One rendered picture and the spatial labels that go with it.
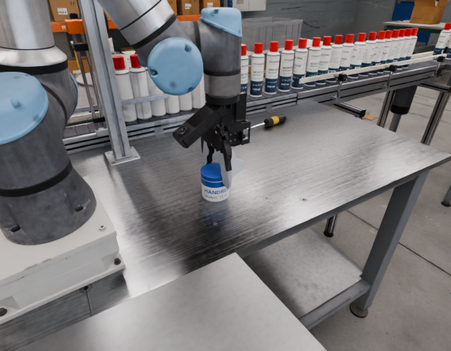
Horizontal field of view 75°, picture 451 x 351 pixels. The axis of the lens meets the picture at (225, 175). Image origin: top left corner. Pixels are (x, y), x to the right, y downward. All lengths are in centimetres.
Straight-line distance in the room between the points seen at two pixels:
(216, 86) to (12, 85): 32
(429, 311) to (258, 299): 132
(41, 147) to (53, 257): 17
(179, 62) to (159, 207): 38
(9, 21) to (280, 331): 61
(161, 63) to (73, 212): 29
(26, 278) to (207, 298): 28
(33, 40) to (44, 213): 27
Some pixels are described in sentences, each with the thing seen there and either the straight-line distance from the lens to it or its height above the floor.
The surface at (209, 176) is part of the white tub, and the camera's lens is 67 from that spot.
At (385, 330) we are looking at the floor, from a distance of 161.
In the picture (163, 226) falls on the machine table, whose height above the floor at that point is 83.
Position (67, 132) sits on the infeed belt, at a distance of 105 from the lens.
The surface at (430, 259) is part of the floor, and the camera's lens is 203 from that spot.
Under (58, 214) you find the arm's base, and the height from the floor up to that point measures 96.
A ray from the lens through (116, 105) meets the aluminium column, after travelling 87.
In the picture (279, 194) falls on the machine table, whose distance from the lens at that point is 74.
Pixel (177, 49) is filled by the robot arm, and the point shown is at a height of 120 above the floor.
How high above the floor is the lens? 126
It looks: 32 degrees down
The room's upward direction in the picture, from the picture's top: straight up
